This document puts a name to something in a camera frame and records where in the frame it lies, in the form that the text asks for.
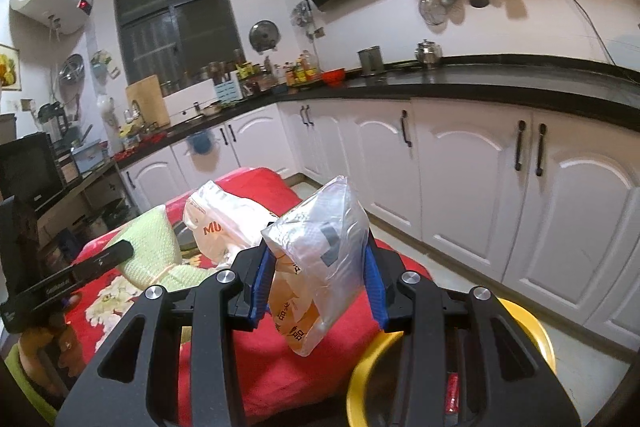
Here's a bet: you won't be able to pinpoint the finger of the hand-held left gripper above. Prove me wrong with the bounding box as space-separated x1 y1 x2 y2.
70 241 135 282

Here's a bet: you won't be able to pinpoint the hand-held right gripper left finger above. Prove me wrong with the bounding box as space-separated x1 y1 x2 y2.
55 243 278 427

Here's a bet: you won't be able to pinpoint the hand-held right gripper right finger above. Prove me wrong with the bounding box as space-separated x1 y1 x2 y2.
364 242 583 427

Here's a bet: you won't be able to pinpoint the clear plastic bag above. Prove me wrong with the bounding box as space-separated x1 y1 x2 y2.
261 176 371 358

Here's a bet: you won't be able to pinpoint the yellow bin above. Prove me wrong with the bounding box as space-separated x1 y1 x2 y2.
346 297 556 427

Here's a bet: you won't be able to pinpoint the person's left forearm green sleeve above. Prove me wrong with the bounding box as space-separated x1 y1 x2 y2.
2 347 60 414

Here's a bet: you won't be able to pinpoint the person's left hand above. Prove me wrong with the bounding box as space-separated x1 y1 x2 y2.
20 294 82 390

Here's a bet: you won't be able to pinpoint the green foam net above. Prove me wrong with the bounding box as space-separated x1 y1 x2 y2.
120 205 222 294

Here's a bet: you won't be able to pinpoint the black microwave oven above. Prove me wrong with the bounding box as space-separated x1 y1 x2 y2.
0 132 66 208

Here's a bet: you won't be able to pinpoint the white orange-print plastic bag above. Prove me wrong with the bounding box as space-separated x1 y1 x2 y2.
182 181 279 269

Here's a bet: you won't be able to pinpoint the red floral blanket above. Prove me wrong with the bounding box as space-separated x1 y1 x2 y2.
65 166 434 427

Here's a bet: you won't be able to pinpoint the black electric thermos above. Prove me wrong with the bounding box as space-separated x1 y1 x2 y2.
37 102 71 138

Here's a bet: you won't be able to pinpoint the small red wrapper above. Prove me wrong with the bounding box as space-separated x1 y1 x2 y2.
446 372 461 416

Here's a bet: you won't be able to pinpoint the white kitchen base cabinets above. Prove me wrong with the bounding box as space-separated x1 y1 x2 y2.
117 99 640 349

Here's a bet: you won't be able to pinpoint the blue hanging scoop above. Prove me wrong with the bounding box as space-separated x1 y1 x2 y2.
190 132 216 156

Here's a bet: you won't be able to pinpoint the wooden cutting board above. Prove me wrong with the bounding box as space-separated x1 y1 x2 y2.
125 75 171 128

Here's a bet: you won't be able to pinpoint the hanging metal basin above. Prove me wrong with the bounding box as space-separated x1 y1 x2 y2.
59 53 85 86

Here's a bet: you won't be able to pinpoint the blue knife block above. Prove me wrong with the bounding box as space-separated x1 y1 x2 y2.
216 79 244 103

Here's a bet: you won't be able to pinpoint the group of condiment bottles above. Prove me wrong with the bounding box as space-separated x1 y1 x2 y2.
285 50 322 87

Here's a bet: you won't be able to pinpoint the metal pot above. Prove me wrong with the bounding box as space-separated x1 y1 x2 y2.
356 46 385 76

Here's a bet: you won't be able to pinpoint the steel teapot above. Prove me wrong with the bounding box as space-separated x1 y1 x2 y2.
414 39 444 68

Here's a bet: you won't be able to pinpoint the dark framed window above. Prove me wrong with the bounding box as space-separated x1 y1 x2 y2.
112 0 246 90

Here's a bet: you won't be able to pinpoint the hanging steel pot lid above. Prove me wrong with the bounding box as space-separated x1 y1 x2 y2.
249 20 281 54

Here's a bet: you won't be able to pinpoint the framed wall picture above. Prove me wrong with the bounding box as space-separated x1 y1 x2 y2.
0 44 22 90

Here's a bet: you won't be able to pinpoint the black power cable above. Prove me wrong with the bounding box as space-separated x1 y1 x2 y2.
556 0 640 88

